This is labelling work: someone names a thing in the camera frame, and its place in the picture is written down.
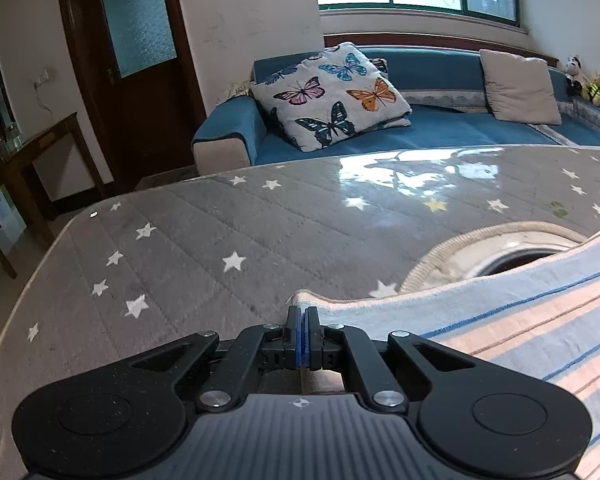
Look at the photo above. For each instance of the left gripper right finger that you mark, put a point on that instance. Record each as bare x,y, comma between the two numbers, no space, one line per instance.
312,339

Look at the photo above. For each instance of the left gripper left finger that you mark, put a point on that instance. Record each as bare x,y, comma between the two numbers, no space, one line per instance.
291,338

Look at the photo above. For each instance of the striped blue pink shirt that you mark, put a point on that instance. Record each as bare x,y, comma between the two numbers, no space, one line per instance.
542,320

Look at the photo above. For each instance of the grey star table cover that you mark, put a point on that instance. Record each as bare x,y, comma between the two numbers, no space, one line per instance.
226,251

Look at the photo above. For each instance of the round black induction cooktop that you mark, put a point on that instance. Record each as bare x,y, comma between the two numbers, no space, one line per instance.
485,251

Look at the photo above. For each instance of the butterfly print cushion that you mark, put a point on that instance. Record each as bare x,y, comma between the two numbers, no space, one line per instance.
329,97

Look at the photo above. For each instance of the blue sofa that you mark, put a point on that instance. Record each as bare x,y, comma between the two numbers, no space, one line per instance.
449,110

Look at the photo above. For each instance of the beige cushion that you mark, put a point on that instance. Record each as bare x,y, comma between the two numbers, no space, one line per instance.
519,89

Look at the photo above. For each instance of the dark wooden door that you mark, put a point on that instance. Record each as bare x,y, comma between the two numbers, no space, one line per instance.
137,79

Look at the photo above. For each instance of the panda plush toy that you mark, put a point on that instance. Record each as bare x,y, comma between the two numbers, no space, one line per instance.
576,81

